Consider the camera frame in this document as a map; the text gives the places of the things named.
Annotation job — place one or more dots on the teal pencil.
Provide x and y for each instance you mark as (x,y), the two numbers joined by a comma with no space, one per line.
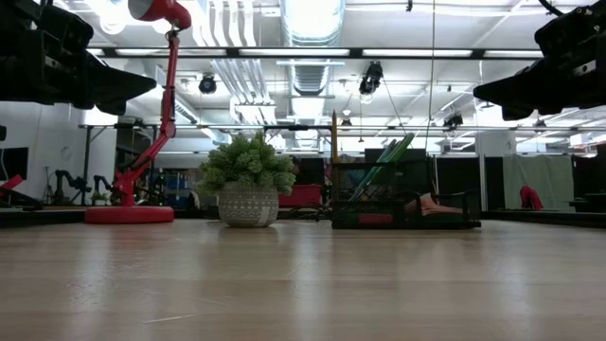
(383,156)

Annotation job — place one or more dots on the pale pink object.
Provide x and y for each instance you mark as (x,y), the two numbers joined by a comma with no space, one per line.
(438,207)

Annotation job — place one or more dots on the black hanging ceiling camera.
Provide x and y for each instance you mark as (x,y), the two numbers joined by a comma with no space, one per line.
(371,78)

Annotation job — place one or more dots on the red chair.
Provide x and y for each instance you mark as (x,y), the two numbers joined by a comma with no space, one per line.
(529,199)

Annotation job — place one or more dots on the green plant in patterned pot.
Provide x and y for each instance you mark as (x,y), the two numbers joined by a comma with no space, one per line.
(248,206)

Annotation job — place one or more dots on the black monitor screen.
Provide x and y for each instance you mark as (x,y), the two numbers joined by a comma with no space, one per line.
(14,163)

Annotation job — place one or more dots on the white column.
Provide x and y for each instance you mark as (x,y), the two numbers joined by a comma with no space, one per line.
(494,170)

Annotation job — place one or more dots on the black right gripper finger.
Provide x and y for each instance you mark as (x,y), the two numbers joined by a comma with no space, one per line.
(516,114)
(513,92)

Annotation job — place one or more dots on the small black robot arm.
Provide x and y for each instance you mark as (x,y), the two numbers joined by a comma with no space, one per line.
(68,180)

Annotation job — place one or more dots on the black metal stand frame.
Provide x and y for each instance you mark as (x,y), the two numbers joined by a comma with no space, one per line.
(298,128)

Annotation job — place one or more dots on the black mesh desk organizer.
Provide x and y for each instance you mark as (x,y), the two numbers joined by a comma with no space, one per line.
(473,208)

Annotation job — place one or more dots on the red storage bin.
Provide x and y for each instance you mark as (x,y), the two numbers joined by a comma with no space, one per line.
(300,195)

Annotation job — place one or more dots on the grey partition curtain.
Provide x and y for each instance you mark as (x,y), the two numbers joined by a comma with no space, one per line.
(537,182)

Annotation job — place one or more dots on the black round ceiling camera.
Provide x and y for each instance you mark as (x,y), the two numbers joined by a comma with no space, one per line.
(207,84)

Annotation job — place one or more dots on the red desk lamp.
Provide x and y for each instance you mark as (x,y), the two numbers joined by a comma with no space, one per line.
(128,214)

